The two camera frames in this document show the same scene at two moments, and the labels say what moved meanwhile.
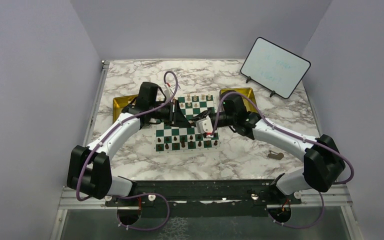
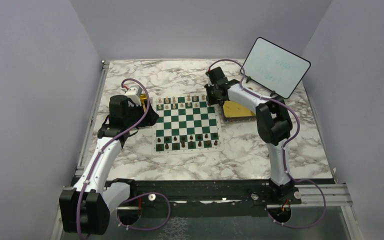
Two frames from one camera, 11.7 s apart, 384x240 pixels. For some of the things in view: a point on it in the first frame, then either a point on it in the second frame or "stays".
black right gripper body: (223, 119) → (213, 98)
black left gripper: (176, 118) → (151, 117)
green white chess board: (170, 139) stays
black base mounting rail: (202, 199) stays
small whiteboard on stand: (275, 68) stays
